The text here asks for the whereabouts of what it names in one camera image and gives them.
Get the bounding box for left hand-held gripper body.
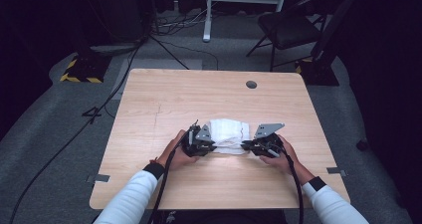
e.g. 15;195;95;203
180;118;217;158

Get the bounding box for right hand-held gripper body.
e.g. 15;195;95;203
248;122;287;159

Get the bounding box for white towel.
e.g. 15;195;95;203
208;117;251;156

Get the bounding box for person's left hand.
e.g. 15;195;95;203
154;129;201;172

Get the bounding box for person's right hand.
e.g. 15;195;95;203
258;133;316;186

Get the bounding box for person's dark lap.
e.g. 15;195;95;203
158;209;287;224

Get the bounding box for grey tape strip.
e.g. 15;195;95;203
325;166;349;178
86;173;111;184

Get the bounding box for black yellow striped stand base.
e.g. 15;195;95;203
294;56;340;87
59;52;112;85

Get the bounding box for black caster wheel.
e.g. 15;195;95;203
355;137;371;152

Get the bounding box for black folding chair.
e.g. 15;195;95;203
245;0;328;73

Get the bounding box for black slanted stand pole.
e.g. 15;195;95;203
311;0;363;63

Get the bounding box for dark equipment stand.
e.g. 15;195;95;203
78;0;155;57

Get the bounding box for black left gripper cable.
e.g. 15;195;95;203
146;137;191;224

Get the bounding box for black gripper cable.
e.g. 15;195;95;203
146;137;191;224
271;143;306;224

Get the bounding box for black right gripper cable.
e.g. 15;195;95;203
271;143;306;224

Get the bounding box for thin black floor cable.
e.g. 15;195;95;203
158;39;220;72

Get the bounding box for long black floor cable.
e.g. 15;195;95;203
7;39;145;224

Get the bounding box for bundle of floor cables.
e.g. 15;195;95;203
150;8;214;38

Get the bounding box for white desk frame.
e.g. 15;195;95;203
202;0;290;44

